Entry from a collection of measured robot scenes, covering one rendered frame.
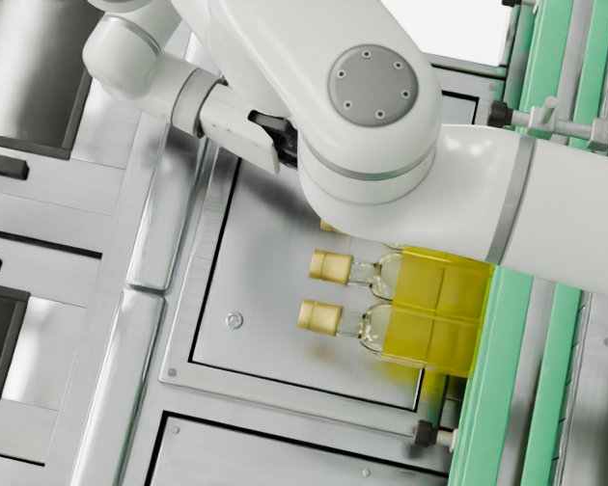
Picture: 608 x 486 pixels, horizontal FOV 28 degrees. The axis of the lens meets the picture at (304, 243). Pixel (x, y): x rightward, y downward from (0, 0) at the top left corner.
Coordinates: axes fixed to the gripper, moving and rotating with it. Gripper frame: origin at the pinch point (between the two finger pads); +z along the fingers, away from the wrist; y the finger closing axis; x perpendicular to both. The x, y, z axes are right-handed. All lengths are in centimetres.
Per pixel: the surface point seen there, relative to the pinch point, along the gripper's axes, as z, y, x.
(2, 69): -47, -17, -3
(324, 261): 5.1, 1.9, -10.6
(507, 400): 28.6, 14.0, -17.2
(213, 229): -10.5, -12.0, -10.5
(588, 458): 37.6, 15.8, -18.9
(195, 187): -15.6, -13.7, -6.4
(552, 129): 20.9, 16.0, 9.2
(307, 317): 6.3, 1.6, -17.0
